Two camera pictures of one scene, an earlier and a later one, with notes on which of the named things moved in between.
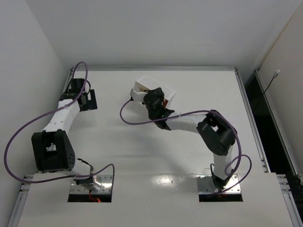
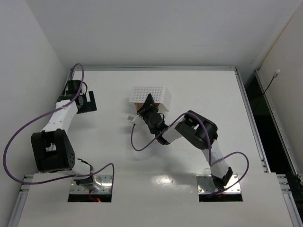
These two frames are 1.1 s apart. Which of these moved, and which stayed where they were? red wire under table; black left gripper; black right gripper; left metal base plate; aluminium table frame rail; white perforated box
Moved: white perforated box; black right gripper
Stayed: red wire under table; aluminium table frame rail; black left gripper; left metal base plate
